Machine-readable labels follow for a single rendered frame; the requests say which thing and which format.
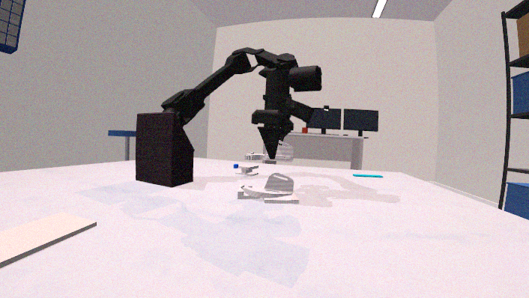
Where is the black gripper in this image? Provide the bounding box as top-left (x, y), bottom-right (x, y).
top-left (251, 90), bottom-right (294, 159)

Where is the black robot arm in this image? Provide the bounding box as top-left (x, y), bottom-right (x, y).
top-left (161, 47), bottom-right (322, 127)

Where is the pale pink flat plate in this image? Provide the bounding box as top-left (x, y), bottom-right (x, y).
top-left (0, 212), bottom-right (97, 269)

